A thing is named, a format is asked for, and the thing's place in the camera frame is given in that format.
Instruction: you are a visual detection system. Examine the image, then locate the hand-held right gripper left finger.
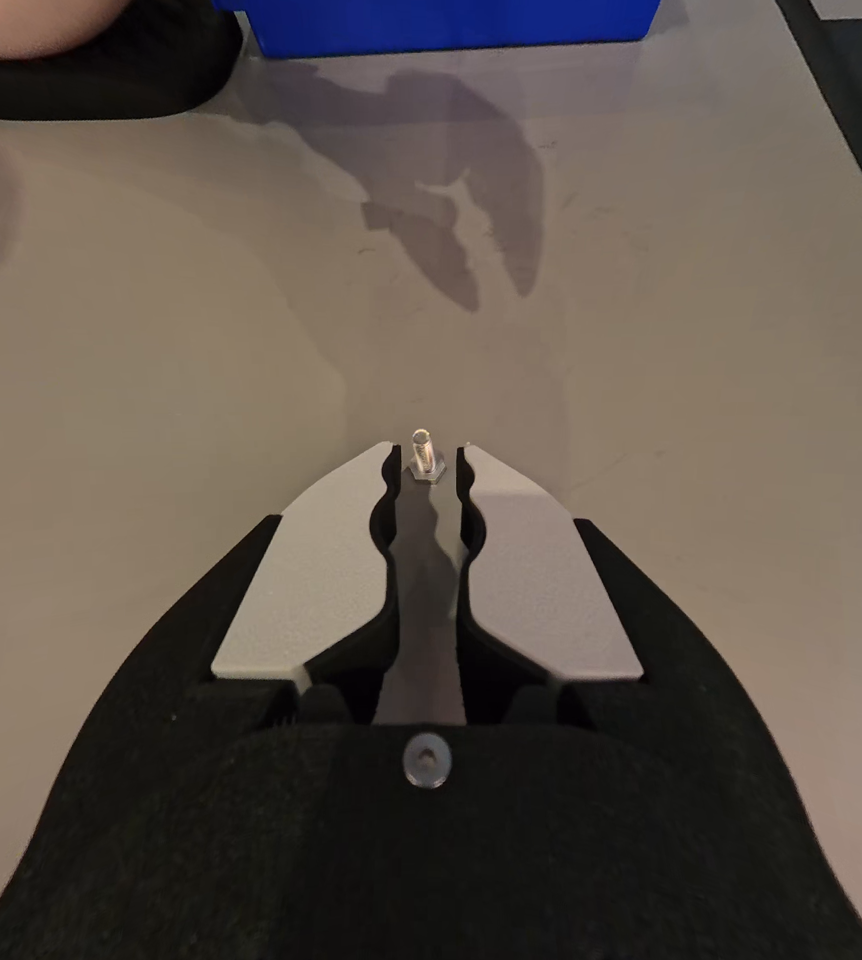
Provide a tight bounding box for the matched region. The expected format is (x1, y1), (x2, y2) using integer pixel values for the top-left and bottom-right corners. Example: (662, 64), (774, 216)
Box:
(210, 441), (402, 689)

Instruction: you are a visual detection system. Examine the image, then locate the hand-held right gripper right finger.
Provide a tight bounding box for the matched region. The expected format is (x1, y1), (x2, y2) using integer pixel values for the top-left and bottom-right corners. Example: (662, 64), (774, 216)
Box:
(455, 442), (645, 685)

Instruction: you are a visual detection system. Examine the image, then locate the short thin silver bolt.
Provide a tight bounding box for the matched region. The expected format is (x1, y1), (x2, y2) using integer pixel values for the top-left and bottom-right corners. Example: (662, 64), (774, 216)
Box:
(404, 428), (447, 486)

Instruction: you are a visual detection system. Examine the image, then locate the blue plastic bin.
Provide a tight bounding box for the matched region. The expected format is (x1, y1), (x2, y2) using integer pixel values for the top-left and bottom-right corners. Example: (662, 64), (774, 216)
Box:
(213, 0), (661, 60)

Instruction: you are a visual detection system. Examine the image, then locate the person's left forearm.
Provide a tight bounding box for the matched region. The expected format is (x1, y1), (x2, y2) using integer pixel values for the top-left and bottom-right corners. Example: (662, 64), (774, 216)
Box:
(0, 0), (133, 63)

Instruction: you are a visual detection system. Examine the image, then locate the black wrist rest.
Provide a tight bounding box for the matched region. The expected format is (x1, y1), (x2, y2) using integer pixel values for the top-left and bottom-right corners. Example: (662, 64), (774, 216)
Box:
(0, 0), (244, 121)

